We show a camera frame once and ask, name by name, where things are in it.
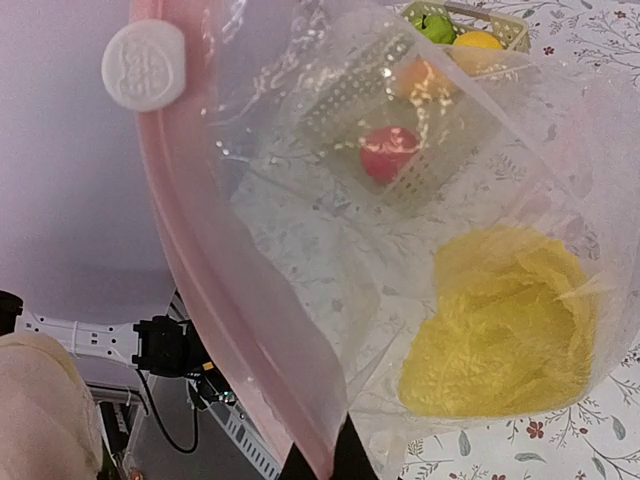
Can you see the red toy food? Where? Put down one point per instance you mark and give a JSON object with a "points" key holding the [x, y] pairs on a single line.
{"points": [[384, 152]]}

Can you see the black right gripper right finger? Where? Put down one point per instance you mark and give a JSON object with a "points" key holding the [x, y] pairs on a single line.
{"points": [[351, 461]]}

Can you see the front aluminium rail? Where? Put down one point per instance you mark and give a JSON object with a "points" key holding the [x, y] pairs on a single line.
{"points": [[228, 448]]}

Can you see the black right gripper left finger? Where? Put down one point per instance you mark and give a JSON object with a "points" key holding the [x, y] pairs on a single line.
{"points": [[296, 467]]}

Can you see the toy napa cabbage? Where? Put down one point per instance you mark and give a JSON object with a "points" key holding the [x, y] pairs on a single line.
{"points": [[512, 334]]}

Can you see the green toy leaf vegetable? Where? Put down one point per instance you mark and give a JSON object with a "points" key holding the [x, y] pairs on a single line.
{"points": [[49, 423]]}

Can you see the yellow toy lemon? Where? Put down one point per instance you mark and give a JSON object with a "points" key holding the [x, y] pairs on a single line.
{"points": [[476, 52]]}

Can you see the clear zip top bag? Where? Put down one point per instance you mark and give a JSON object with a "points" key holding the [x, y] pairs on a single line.
{"points": [[187, 70]]}

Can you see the floral patterned table mat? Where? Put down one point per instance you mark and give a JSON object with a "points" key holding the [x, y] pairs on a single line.
{"points": [[460, 220]]}

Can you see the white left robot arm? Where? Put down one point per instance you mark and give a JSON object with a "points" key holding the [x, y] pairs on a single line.
{"points": [[161, 345]]}

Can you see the green toy apple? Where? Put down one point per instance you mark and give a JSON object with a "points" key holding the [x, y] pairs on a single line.
{"points": [[437, 28]]}

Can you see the orange yellow toy mango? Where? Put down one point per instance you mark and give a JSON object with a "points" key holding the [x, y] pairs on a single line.
{"points": [[420, 79]]}

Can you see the pale green plastic basket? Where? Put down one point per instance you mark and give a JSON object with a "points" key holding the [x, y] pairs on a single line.
{"points": [[350, 93]]}

